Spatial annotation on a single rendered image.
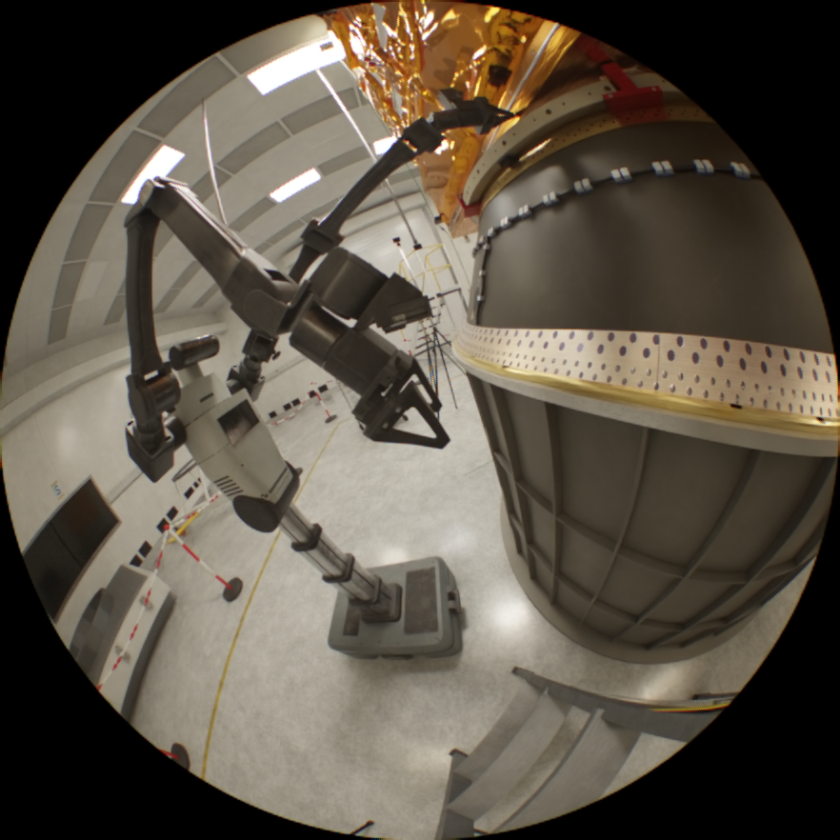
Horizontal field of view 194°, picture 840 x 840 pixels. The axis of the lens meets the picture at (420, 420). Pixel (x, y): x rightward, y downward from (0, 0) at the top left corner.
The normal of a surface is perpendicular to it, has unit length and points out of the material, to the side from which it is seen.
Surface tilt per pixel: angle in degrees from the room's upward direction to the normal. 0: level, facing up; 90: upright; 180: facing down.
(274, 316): 90
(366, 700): 0
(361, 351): 90
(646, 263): 62
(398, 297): 90
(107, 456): 90
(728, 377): 43
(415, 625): 0
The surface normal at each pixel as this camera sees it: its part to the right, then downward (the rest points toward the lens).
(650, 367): -0.81, -0.26
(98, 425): 0.93, -0.35
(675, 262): -0.84, 0.07
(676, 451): -0.76, 0.52
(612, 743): -0.37, -0.84
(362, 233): 0.03, 0.42
